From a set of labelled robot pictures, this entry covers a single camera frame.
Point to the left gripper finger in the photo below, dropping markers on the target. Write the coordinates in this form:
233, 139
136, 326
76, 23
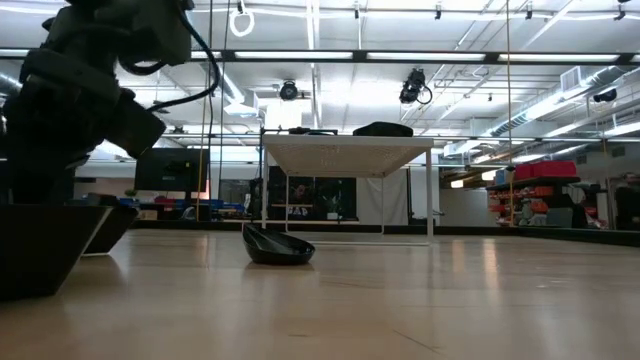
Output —
42, 187

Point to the black wavy square bowl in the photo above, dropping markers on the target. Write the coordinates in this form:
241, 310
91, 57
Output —
112, 230
40, 250

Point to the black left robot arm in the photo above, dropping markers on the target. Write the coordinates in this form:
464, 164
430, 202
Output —
125, 30

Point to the black flat monitor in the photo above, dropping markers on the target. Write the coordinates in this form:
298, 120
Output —
182, 170

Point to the blue storage bins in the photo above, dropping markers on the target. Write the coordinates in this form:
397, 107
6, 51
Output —
220, 204

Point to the black long crossbeam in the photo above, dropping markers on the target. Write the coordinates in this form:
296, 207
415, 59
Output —
227, 55

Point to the black thin stand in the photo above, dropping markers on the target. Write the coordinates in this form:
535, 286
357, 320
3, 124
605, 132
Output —
261, 175

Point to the black studio spotlight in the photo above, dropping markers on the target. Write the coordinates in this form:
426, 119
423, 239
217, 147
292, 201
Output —
412, 86
288, 90
605, 95

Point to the dark GAP poster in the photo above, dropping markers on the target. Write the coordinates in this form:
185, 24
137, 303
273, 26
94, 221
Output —
310, 200

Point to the small potted plant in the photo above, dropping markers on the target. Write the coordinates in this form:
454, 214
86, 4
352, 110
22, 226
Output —
332, 202

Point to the white perforated shelf rack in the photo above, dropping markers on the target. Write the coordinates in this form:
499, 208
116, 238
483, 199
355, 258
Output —
345, 155

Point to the white curtain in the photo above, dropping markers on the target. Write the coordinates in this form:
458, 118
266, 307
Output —
385, 197

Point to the red storage bin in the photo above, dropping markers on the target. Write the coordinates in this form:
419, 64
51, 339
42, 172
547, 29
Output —
545, 169

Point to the shelf with red bins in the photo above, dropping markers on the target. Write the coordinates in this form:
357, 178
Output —
542, 200

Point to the white air vent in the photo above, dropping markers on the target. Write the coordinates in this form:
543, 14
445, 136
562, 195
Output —
570, 77

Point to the person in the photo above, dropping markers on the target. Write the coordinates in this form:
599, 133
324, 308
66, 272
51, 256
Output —
627, 205

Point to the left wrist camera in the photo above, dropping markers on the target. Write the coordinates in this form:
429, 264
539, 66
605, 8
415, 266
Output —
135, 125

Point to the silver ventilation duct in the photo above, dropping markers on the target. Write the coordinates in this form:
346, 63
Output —
235, 95
565, 105

